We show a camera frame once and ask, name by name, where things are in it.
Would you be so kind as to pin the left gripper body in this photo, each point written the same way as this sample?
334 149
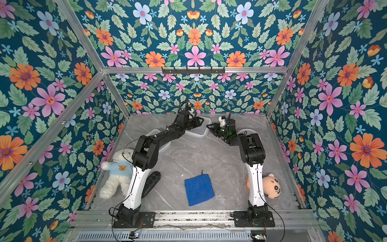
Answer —
190 125

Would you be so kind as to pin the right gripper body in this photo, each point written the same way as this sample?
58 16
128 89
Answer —
216 130

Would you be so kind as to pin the square clear lunch box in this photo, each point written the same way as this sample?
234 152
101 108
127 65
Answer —
199 132

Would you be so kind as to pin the rectangular clear lunch box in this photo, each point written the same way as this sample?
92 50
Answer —
163 146

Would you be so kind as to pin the blue cleaning cloth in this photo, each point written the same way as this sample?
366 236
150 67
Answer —
198 189

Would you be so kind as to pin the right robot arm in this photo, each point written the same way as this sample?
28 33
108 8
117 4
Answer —
252 155

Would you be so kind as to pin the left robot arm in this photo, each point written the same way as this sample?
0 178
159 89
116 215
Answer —
144 158

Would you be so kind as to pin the round clear lunch box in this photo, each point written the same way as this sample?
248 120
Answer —
247 132

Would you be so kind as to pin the orange pink plush doll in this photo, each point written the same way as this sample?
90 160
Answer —
270 186

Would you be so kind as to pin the white teddy bear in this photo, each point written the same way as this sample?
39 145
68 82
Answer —
120 173

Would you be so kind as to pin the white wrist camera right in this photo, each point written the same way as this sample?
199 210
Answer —
222 121

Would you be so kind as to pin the black wall hook rail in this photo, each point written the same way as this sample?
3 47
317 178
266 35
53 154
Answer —
198 70

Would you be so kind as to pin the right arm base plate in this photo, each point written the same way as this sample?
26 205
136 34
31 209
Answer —
247 219

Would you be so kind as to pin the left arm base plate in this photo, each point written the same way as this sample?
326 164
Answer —
134 219

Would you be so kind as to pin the aluminium front rail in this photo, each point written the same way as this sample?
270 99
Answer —
226 219

